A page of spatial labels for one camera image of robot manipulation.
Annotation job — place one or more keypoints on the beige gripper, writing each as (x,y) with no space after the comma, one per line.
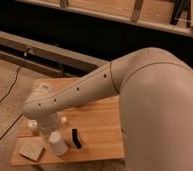
(47,120)

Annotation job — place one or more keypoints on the white ceramic cup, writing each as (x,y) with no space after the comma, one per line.
(57,143)

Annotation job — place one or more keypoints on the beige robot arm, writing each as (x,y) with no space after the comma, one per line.
(155,90)

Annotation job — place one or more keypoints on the clear plastic bottle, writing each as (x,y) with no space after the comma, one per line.
(34,126)

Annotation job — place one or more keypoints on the tan sponge block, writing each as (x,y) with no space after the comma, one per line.
(31,151)

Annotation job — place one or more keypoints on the wooden cutting board table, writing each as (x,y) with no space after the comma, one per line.
(98,128)

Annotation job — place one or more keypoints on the grey metal rail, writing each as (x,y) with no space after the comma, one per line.
(50,52)

